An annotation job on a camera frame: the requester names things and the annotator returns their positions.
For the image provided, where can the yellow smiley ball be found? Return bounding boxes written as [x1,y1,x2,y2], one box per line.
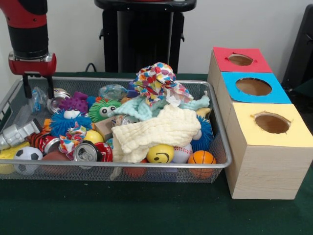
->
[146,144,176,164]

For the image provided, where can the black flat panel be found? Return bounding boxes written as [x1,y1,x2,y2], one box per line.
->
[281,3,313,91]

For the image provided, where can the mint green waffle cloth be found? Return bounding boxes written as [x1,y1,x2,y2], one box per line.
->
[107,94,211,122]

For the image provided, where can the crushed clear plastic bottle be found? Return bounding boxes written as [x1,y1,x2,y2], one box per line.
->
[29,87,50,116]

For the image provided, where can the dark green table cloth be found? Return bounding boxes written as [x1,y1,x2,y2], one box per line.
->
[0,71,313,235]
[292,78,313,99]

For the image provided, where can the black cable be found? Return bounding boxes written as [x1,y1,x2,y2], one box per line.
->
[85,62,99,73]

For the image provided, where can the polka dot cloth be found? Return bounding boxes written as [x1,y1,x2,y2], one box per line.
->
[133,62,195,108]

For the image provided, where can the wooden box with three holes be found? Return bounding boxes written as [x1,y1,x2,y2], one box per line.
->
[207,46,313,200]

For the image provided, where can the small soccer ball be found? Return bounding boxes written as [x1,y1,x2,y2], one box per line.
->
[13,146,44,176]

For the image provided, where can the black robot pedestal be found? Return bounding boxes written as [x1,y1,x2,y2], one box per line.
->
[94,0,198,73]

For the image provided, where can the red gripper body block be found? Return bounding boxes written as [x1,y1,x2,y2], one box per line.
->
[8,52,57,78]

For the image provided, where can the shallow silver mesh bin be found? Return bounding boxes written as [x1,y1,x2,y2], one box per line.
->
[0,76,233,184]

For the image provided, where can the small orange basketball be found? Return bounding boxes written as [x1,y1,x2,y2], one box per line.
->
[187,150,217,179]

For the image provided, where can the grey crushed bottle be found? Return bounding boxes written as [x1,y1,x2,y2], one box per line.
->
[0,119,42,150]

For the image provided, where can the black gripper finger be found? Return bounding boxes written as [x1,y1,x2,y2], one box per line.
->
[22,73,33,99]
[46,75,55,100]

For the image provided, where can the cream waffle cloth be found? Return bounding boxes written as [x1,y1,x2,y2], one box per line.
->
[110,104,202,181]

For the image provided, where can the blue spiky toy small eyes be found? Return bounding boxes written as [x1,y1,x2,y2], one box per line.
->
[50,109,93,138]

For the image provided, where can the green spiky toy with eyes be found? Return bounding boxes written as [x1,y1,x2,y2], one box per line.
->
[88,97,123,123]

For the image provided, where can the purple knobbly toy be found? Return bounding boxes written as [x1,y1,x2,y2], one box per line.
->
[58,92,89,115]

